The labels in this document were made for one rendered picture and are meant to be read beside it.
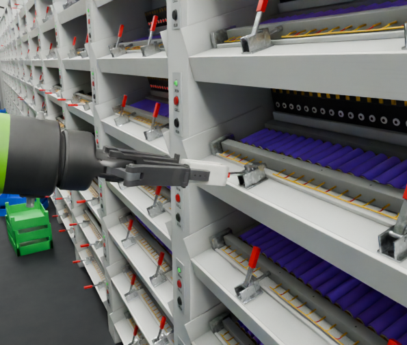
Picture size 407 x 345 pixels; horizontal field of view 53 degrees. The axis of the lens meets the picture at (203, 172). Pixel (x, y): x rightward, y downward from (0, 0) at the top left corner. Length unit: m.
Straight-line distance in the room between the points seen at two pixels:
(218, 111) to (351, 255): 0.42
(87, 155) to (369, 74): 0.32
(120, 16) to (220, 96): 0.73
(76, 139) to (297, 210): 0.29
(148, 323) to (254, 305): 0.69
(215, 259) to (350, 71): 0.50
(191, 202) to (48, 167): 0.39
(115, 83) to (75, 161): 0.97
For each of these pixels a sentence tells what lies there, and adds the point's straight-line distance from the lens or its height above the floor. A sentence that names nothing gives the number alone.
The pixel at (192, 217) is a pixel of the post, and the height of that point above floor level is 0.78.
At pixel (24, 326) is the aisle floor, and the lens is 1.99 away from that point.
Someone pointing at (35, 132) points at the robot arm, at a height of 1.01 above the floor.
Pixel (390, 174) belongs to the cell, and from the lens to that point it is 0.57.
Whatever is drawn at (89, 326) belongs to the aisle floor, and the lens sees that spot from 1.91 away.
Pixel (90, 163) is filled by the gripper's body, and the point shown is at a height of 0.97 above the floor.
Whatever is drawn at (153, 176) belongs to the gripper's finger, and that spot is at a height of 0.95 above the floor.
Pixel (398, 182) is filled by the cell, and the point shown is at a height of 0.94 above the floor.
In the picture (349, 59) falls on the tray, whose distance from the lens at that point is 0.45.
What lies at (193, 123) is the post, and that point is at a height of 0.97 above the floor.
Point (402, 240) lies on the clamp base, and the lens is 0.45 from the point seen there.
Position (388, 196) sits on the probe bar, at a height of 0.93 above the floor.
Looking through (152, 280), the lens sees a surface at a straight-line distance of 1.14.
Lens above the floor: 1.08
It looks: 15 degrees down
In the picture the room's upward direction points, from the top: straight up
